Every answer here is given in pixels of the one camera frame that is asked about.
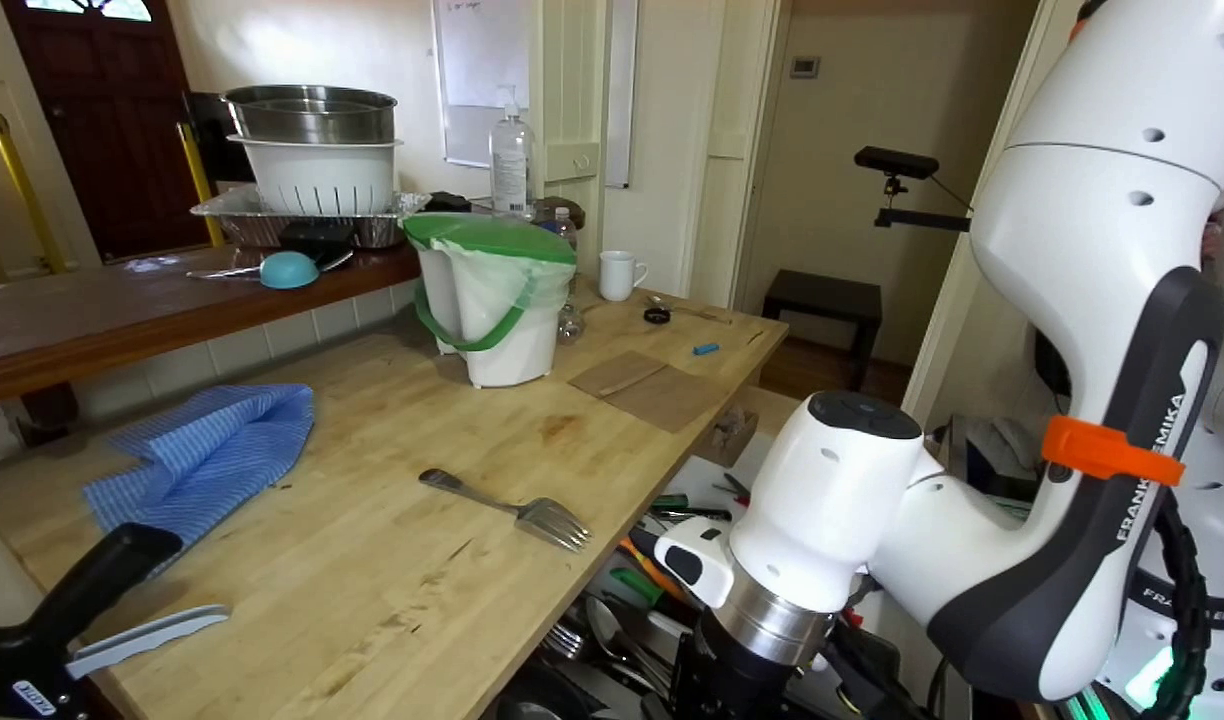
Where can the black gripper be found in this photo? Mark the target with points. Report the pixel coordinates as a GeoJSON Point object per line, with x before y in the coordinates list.
{"type": "Point", "coordinates": [732, 680]}

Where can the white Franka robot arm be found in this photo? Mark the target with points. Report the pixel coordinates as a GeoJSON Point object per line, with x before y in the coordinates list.
{"type": "Point", "coordinates": [1119, 200]}

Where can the open wooden drawer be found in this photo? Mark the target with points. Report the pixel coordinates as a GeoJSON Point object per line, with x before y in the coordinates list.
{"type": "Point", "coordinates": [775, 405]}

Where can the silver fork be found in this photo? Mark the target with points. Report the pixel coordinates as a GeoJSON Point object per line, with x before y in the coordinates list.
{"type": "Point", "coordinates": [554, 521]}

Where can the brown rectangular mat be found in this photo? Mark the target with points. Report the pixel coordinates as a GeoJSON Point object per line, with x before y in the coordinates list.
{"type": "Point", "coordinates": [645, 388]}

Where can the small blue object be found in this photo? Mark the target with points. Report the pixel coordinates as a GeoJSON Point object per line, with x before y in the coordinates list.
{"type": "Point", "coordinates": [705, 349]}

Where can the grey electronics box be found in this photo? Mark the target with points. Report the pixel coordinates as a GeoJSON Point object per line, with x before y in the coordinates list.
{"type": "Point", "coordinates": [995, 461]}

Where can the black stool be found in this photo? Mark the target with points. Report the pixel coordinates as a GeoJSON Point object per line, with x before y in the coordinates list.
{"type": "Point", "coordinates": [827, 297]}

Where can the white mug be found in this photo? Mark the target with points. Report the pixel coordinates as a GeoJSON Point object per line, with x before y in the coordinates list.
{"type": "Point", "coordinates": [617, 272]}

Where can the white bucket green rim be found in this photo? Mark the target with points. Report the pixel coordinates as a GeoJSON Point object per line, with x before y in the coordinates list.
{"type": "Point", "coordinates": [506, 322]}

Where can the clear plastic bottle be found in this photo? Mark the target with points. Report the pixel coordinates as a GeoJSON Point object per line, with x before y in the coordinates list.
{"type": "Point", "coordinates": [509, 164]}

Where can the blue cloth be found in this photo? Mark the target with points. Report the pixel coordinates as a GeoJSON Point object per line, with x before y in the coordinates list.
{"type": "Point", "coordinates": [199, 452]}

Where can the teal bowl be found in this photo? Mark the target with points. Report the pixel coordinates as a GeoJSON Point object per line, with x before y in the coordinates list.
{"type": "Point", "coordinates": [288, 268]}

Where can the steel cooking pot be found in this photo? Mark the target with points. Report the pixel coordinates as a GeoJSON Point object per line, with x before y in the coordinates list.
{"type": "Point", "coordinates": [314, 114]}

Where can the dark brown wooden counter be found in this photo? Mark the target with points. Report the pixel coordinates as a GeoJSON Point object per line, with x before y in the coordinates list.
{"type": "Point", "coordinates": [106, 313]}

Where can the yellow pole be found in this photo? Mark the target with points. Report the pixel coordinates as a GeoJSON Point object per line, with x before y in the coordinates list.
{"type": "Point", "coordinates": [199, 181]}

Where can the dark brown door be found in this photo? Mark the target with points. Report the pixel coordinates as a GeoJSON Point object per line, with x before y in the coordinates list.
{"type": "Point", "coordinates": [106, 133]}

